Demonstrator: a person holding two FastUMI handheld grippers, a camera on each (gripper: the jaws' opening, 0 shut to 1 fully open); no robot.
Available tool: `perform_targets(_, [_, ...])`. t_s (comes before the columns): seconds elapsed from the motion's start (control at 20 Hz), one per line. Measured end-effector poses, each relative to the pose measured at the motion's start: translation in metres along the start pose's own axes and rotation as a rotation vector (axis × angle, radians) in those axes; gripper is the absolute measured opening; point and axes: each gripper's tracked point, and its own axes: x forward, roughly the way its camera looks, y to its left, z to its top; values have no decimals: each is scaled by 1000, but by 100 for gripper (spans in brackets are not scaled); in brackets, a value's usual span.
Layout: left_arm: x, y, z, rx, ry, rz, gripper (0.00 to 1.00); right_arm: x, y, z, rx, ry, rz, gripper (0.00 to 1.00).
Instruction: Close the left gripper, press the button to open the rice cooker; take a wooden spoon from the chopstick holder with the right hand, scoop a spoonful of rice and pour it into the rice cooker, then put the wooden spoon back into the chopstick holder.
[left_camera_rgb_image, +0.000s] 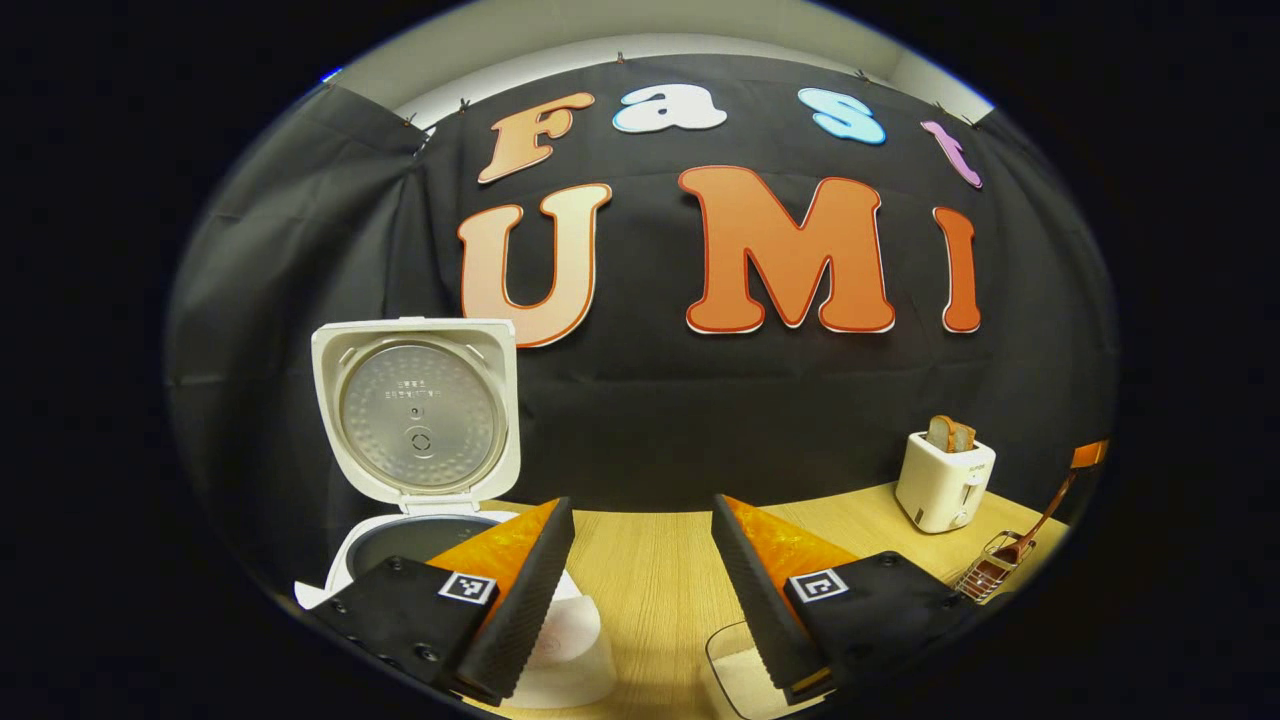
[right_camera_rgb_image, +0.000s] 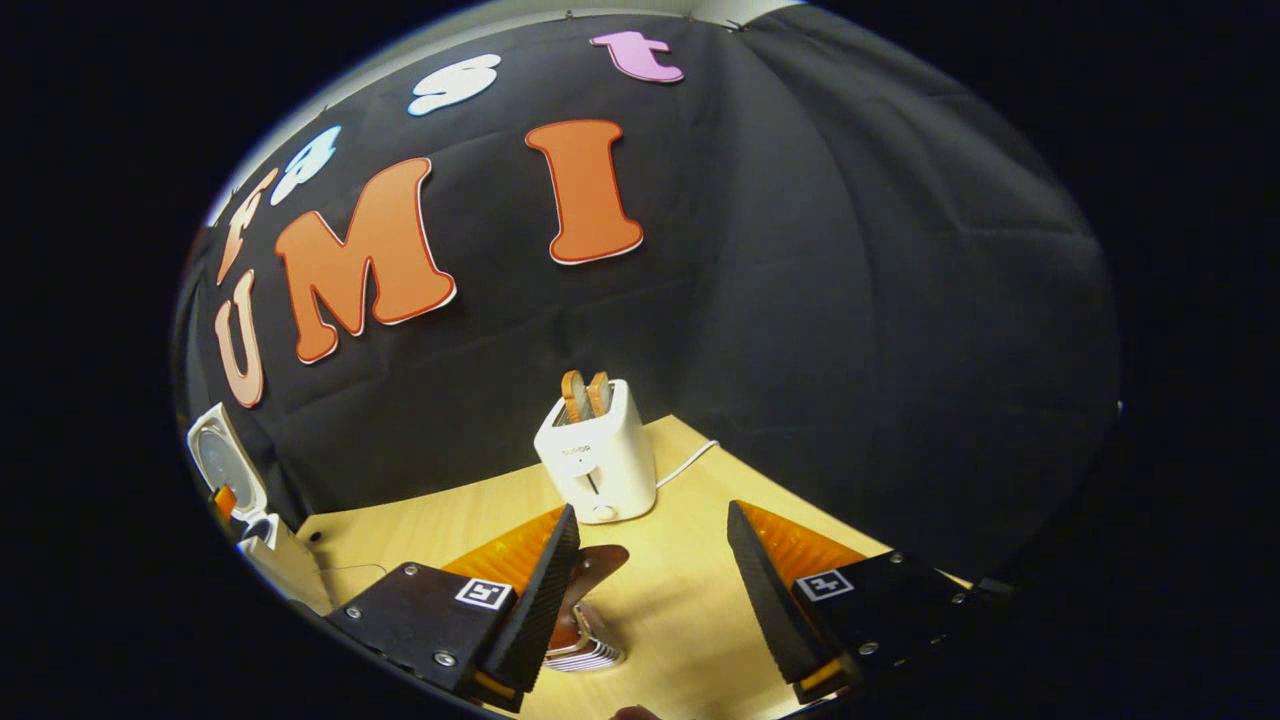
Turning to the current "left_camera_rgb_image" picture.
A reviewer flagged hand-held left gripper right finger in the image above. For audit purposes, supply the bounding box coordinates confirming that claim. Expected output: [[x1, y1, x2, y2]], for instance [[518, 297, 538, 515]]
[[710, 493, 986, 706]]

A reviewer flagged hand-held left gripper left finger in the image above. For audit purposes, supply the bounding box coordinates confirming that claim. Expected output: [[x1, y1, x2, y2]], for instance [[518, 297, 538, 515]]
[[310, 497, 578, 706]]

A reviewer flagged brown wooden spoon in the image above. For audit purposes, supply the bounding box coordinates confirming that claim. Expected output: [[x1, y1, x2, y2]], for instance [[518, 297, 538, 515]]
[[968, 470, 1079, 586]]

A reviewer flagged metal wire chopstick holder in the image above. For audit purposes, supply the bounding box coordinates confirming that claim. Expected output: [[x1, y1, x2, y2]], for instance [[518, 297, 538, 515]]
[[948, 530, 1036, 603]]

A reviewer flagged white rice cooker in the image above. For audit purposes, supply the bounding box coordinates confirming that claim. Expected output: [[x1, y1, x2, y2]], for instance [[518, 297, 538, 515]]
[[295, 317, 618, 709]]

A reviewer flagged white toaster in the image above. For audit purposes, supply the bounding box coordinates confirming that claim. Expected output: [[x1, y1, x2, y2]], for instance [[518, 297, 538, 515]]
[[895, 431, 997, 534]]

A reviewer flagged black backdrop cloth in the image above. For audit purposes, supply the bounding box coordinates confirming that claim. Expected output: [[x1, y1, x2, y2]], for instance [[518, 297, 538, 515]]
[[168, 55, 1119, 591]]

